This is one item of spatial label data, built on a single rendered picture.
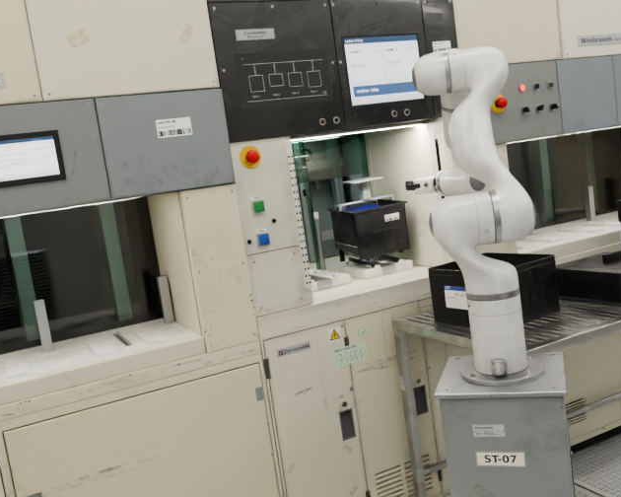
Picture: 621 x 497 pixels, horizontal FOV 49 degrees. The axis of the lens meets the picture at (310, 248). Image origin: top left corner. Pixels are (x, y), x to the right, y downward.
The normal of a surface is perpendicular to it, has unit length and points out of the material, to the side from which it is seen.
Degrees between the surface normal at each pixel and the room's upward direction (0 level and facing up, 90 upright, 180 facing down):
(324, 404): 90
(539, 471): 90
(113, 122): 90
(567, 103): 90
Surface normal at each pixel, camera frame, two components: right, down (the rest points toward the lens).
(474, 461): -0.32, 0.16
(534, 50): 0.44, 0.04
